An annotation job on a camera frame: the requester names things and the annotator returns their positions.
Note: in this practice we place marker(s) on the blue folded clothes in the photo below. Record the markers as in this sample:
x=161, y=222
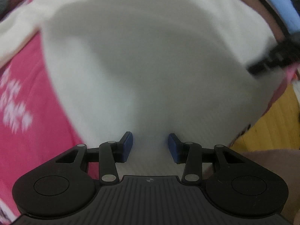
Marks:
x=281, y=2

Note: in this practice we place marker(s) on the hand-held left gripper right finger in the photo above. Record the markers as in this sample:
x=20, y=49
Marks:
x=172, y=145

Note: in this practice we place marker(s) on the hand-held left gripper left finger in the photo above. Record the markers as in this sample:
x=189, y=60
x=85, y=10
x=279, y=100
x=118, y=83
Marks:
x=128, y=145

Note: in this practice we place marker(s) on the cream deer print sweater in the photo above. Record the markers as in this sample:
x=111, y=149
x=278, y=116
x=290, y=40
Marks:
x=140, y=63

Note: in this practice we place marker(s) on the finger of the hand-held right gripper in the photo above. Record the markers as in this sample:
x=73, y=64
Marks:
x=276, y=57

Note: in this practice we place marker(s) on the pink floral bed blanket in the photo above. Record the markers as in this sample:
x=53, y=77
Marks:
x=28, y=98

